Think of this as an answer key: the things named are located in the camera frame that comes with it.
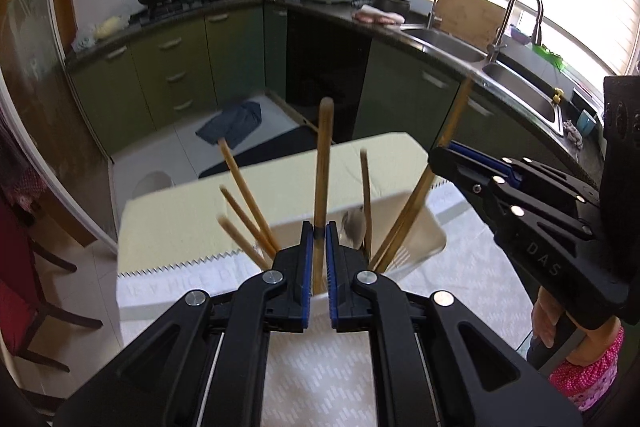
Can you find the white patterned tablecloth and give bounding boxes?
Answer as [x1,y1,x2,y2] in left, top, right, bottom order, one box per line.
[116,179,543,427]

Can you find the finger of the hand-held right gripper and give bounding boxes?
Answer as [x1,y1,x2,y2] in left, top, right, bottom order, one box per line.
[448,143,600,210]
[430,148,601,240]

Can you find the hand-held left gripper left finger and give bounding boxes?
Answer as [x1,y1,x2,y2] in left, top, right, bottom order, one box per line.
[52,219,316,427]

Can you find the dark kitchen countertop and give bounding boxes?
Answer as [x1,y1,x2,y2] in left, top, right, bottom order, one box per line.
[65,0,601,188]

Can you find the white plastic utensil holder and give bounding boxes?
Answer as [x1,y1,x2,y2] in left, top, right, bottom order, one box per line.
[250,189,447,298]

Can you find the blue cup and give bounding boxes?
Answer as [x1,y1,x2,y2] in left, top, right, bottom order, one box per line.
[576,112,598,142]

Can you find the grey rag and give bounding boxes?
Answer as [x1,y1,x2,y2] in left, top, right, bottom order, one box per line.
[562,119,585,150]

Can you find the pale yellow cloth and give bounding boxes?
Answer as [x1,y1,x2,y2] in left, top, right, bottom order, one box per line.
[95,16,128,40]

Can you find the steel double sink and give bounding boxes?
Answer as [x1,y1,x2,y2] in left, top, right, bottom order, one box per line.
[402,24,563,125]

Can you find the wooden cutting board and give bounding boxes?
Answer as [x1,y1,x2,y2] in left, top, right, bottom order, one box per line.
[440,0,508,52]

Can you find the small steel faucet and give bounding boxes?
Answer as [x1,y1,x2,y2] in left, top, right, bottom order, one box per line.
[412,0,443,30]

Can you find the dark purple patterned garment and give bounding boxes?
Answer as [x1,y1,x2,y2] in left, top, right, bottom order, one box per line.
[0,107,41,208]

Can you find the green tray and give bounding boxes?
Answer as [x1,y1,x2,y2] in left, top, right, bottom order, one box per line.
[532,44,570,72]

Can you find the black gas stove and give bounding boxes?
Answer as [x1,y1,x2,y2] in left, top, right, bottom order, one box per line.
[130,0,241,25]

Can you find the tall steel faucet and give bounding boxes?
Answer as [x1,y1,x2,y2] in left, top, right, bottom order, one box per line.
[486,0,544,64]

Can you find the set of wooden chopsticks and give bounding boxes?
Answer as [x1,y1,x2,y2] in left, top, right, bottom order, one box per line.
[216,138,426,273]

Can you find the black floor mat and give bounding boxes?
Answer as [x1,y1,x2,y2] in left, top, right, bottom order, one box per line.
[199,124,321,180]

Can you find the blue cloth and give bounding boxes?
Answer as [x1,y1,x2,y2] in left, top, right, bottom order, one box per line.
[195,102,263,148]

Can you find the grey metal spoon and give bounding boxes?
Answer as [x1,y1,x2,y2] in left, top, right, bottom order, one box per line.
[340,207,366,250]

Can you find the pink cloth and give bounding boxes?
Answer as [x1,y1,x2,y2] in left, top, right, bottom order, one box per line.
[352,4,406,26]

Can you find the red chair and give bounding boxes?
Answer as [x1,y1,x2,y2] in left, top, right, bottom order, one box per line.
[0,197,103,373]

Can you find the long tan wooden chopstick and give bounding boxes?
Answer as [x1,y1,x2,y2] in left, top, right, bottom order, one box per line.
[312,97,335,295]
[370,77,475,273]

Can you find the person's right hand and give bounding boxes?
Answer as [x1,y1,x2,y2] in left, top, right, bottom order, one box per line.
[531,289,568,350]

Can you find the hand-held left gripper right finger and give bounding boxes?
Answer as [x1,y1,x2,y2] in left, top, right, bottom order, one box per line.
[325,221,583,427]

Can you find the green kitchen cabinets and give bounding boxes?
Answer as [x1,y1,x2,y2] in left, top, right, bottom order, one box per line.
[67,4,591,188]

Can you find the glass sliding door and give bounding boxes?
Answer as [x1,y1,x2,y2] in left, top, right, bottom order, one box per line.
[0,0,118,253]

